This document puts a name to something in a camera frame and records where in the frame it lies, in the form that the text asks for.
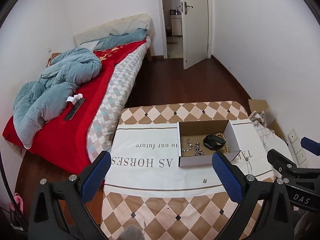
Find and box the black smart watch band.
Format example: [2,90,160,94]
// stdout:
[203,134,226,151]

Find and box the bed with checkered mattress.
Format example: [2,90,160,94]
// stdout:
[74,14,155,161]

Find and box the white door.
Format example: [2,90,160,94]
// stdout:
[181,0,208,69]

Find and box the long thin silver necklace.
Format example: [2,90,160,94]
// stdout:
[244,155,253,174]

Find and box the thin silver chain bracelet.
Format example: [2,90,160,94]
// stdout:
[180,138,194,153]

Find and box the white wall socket strip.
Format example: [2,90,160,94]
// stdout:
[287,129,309,168]

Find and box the blue-grey quilt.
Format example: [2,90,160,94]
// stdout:
[13,28,147,149]

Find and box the white crumpled tissue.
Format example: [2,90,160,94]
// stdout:
[66,93,83,105]

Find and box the rolled white patterned cloth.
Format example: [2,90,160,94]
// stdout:
[249,111,287,152]

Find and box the thick silver chain bracelet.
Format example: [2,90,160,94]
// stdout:
[192,141,205,157]

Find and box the red bed blanket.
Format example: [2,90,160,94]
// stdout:
[3,38,149,174]

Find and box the brown cardboard box on floor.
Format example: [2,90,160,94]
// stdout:
[248,99,286,144]

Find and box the checkered tablecloth with lettering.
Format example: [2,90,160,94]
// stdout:
[101,101,279,239]

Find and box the white cardboard box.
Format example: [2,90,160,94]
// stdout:
[177,120,241,167]

